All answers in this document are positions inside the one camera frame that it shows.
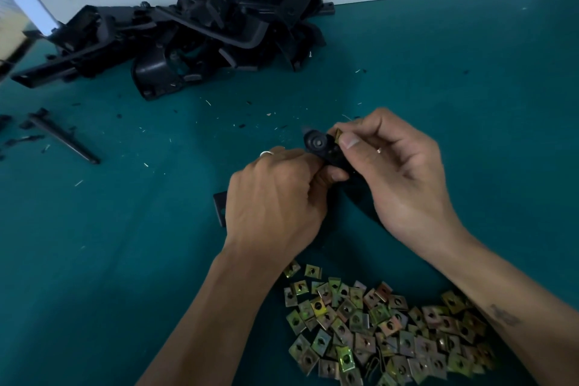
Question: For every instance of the person's right hand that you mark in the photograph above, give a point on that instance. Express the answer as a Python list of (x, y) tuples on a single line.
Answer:
[(407, 182)]

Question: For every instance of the person's left hand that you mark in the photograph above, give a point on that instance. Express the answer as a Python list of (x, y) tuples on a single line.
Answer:
[(276, 205)]

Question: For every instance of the black plastic bracket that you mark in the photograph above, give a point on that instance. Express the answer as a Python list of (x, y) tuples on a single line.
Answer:
[(317, 140)]

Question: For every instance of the brass clip nut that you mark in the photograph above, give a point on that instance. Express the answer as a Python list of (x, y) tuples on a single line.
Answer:
[(335, 132)]

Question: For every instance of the pile of brass clip nuts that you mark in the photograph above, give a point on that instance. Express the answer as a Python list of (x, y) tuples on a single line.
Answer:
[(389, 336)]

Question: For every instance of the pile of black plastic brackets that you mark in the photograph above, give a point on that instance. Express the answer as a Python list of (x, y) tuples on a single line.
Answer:
[(199, 28)]

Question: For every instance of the person's right forearm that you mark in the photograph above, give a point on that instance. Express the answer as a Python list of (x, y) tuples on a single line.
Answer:
[(516, 300)]

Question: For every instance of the person's left forearm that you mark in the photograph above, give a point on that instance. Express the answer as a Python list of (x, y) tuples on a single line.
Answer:
[(213, 327)]

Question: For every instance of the green table cloth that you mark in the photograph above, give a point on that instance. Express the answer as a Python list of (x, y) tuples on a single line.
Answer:
[(488, 83)]

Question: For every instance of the thin black plastic strip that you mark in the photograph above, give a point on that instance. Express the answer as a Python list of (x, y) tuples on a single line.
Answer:
[(63, 137)]

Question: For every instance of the brown cardboard piece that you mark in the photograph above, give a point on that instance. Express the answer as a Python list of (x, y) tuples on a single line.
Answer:
[(14, 33)]

